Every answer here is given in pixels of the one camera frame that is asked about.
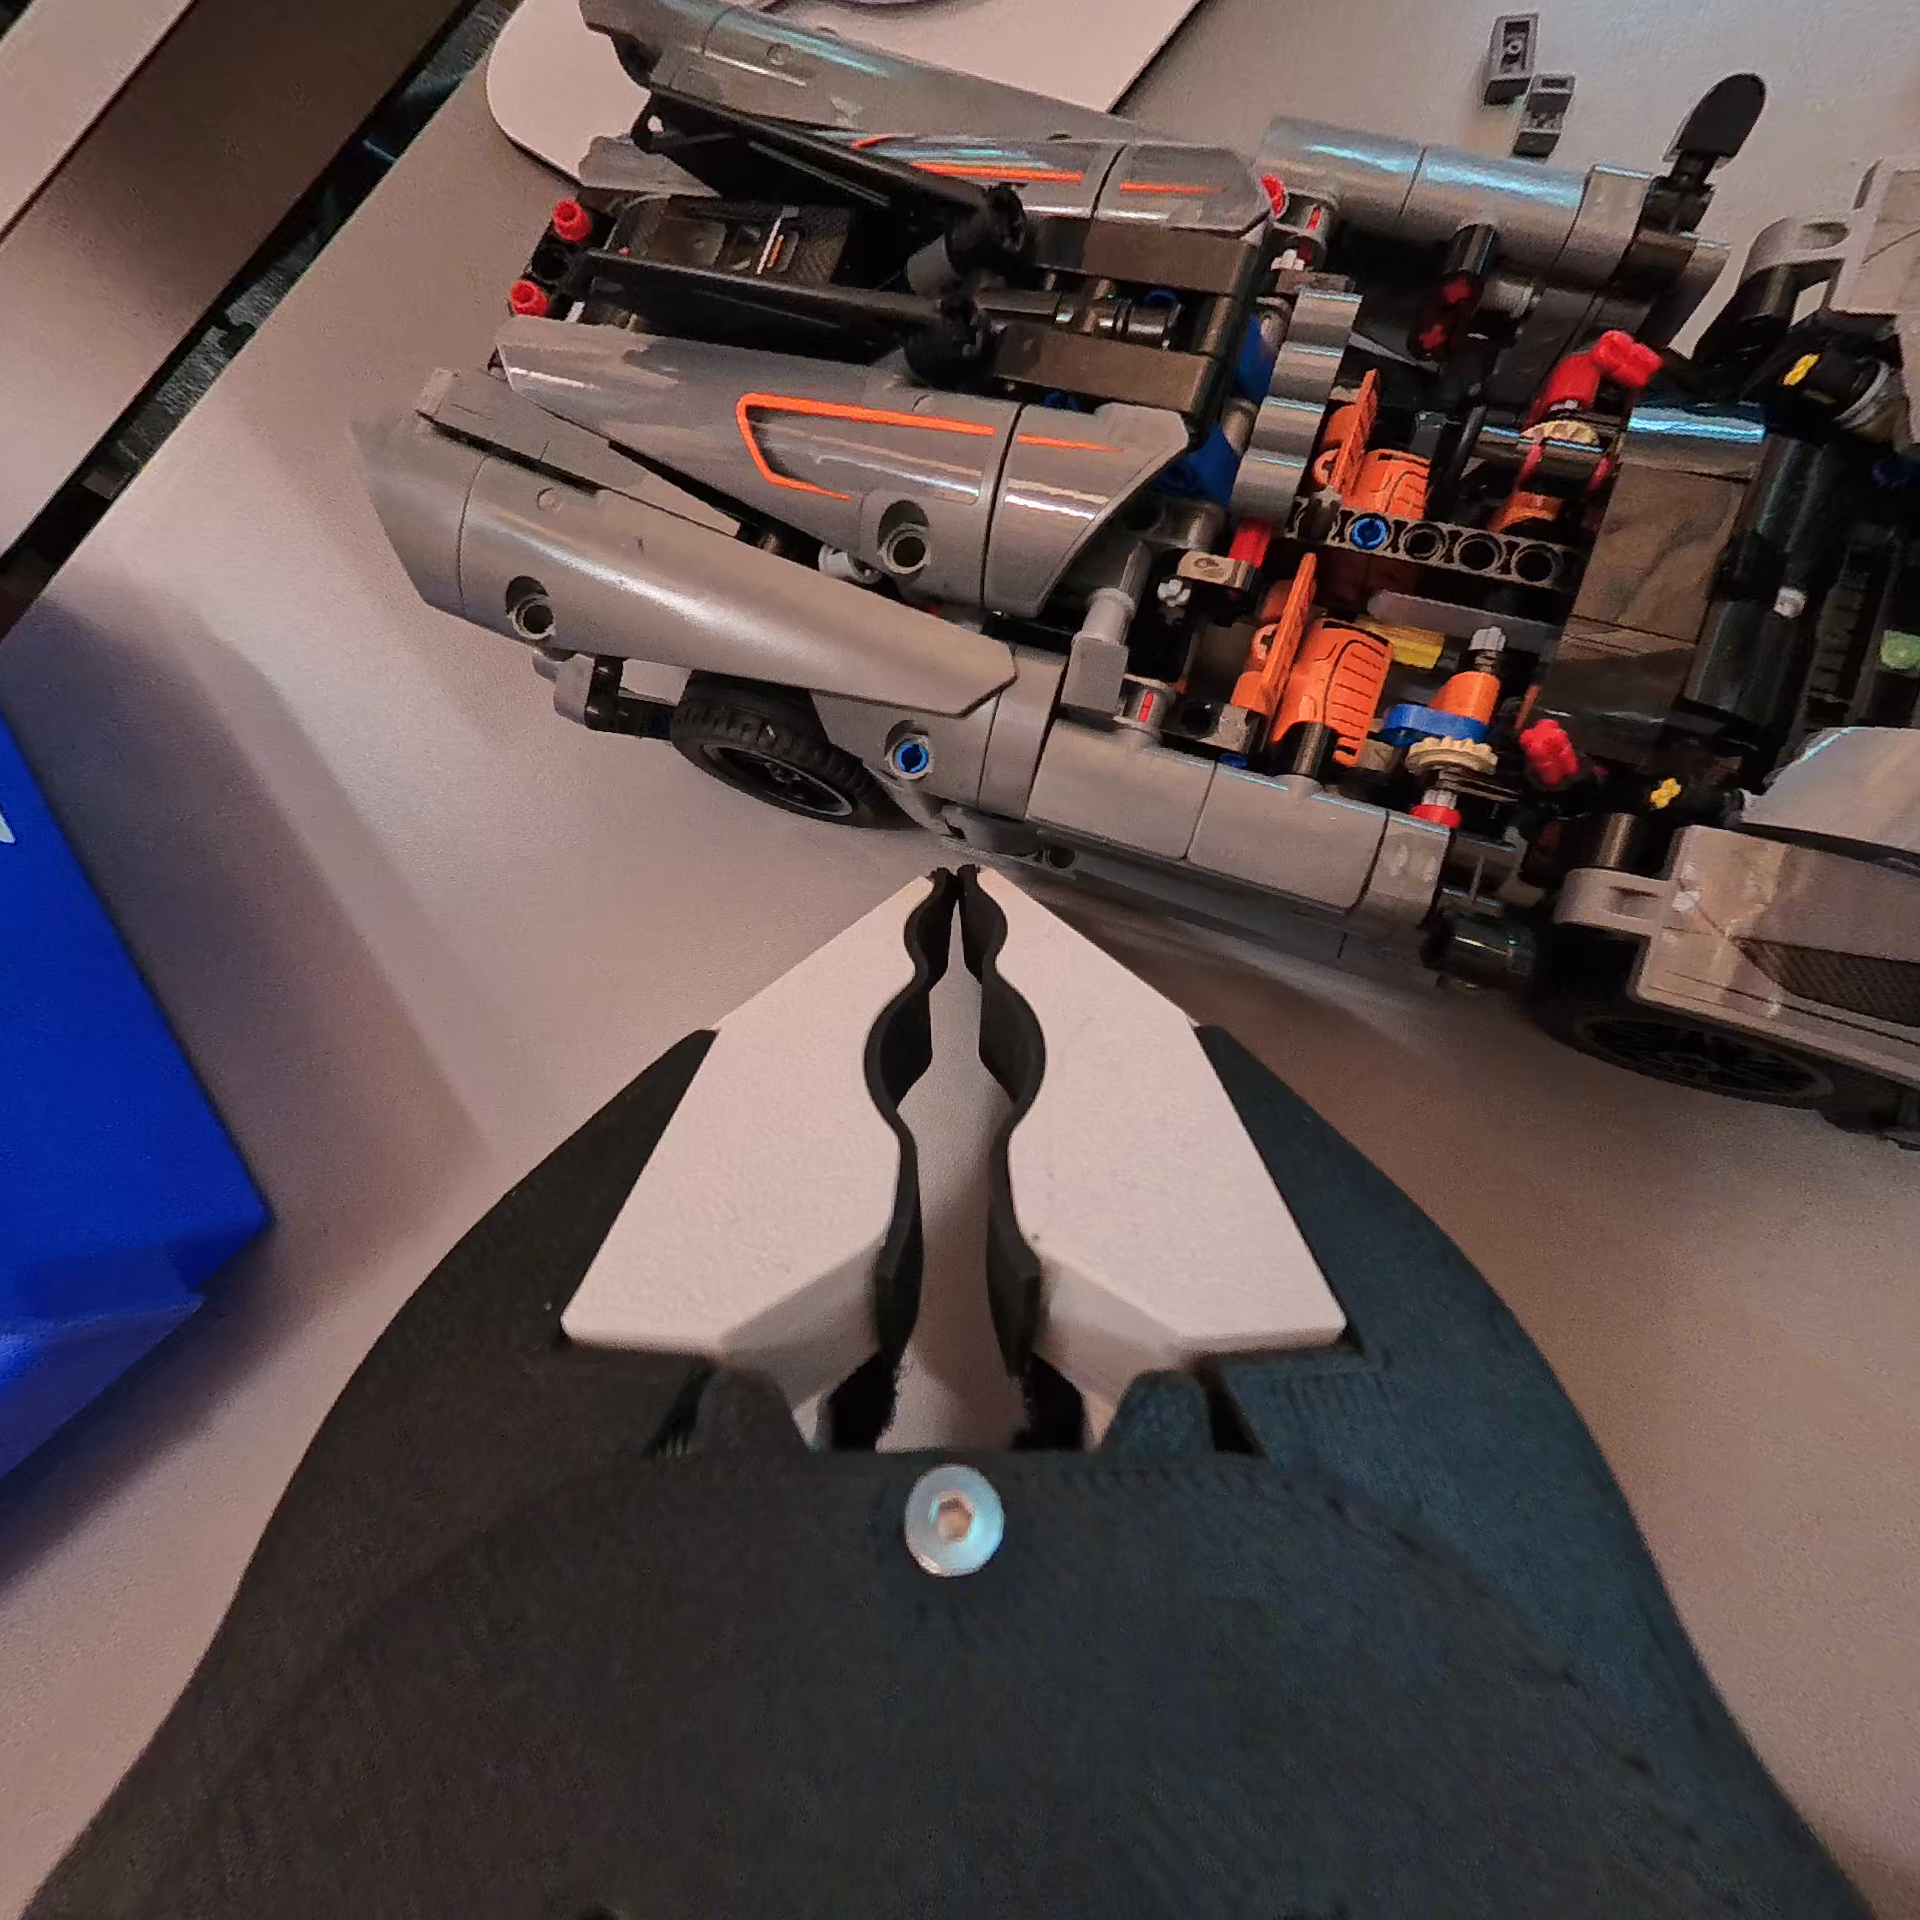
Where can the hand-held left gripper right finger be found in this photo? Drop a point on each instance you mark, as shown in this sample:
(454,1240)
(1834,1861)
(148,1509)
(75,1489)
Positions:
(1171,1201)

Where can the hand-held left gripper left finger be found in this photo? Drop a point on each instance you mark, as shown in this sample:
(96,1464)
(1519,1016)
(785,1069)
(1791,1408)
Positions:
(735,1201)

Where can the blue plastic bin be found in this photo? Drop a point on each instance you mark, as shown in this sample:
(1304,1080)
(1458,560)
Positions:
(89,1125)

